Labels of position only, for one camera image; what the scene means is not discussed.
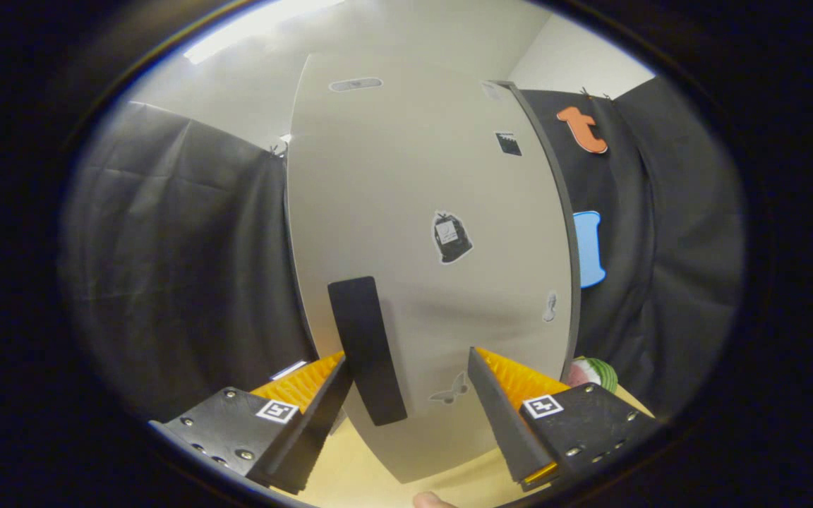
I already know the black backdrop cloth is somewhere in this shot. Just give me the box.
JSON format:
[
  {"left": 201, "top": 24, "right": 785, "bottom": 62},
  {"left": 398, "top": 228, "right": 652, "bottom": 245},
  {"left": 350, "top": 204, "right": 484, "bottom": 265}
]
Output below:
[{"left": 61, "top": 74, "right": 746, "bottom": 424}]

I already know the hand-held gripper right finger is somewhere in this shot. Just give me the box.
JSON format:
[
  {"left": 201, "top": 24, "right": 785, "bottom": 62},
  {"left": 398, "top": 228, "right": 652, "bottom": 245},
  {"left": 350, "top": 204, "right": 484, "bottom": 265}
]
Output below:
[{"left": 466, "top": 346, "right": 661, "bottom": 492}]

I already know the grey shoe cabinet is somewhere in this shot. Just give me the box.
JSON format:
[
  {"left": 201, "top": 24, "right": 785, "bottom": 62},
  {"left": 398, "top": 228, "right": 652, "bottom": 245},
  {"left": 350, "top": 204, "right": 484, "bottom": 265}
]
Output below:
[{"left": 283, "top": 80, "right": 584, "bottom": 385}]

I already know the beige shoe cabinet door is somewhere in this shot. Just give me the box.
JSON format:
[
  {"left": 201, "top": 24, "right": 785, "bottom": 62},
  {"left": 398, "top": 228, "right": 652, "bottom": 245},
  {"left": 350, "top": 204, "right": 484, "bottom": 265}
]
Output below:
[{"left": 287, "top": 51, "right": 575, "bottom": 485}]

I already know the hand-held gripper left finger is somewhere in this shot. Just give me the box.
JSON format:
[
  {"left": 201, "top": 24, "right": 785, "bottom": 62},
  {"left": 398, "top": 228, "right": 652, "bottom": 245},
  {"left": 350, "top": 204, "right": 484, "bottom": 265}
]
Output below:
[{"left": 149, "top": 351, "right": 354, "bottom": 496}]

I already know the black door handle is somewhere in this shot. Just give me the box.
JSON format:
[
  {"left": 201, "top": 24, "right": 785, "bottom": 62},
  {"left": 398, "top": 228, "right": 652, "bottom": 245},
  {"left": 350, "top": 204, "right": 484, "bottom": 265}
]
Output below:
[{"left": 327, "top": 276, "right": 409, "bottom": 427}]

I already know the green white round object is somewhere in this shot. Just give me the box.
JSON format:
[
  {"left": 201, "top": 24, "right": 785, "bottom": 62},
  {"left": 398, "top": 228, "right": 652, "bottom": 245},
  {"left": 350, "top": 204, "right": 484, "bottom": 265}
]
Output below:
[{"left": 565, "top": 356, "right": 619, "bottom": 394}]

